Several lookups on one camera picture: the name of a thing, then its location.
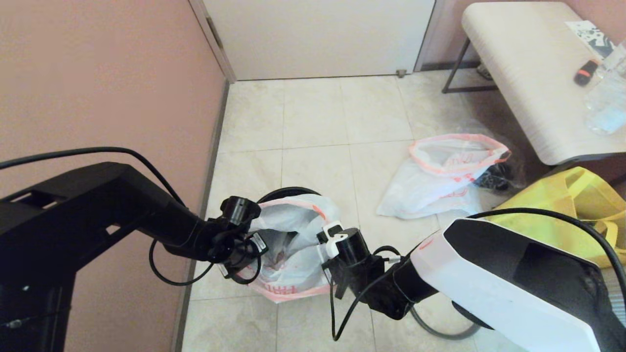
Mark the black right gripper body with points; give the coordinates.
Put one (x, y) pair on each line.
(354, 276)

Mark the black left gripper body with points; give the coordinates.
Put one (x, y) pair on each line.
(242, 256)

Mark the white red-print bag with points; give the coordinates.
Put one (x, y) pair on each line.
(298, 239)

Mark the white plastic bag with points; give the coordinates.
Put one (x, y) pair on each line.
(430, 190)

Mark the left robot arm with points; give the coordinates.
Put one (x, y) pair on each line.
(98, 220)

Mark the black round trash bin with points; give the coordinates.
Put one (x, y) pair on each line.
(286, 191)

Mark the clear bag with dark contents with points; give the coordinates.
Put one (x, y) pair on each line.
(511, 173)

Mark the yellow fabric tote bag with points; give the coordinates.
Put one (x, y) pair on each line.
(562, 195)

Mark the beige door jamb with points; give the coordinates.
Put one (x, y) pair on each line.
(219, 54)
(429, 36)

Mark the white door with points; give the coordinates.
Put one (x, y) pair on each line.
(318, 39)

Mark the beige wood-grain table top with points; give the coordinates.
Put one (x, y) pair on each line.
(528, 78)

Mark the clear water bottle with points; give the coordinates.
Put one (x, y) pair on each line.
(609, 107)

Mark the black and white leaflet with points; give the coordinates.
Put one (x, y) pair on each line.
(592, 37)

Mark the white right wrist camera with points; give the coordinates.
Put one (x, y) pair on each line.
(332, 239)

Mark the black metal table frame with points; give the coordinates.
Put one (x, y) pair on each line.
(469, 89)

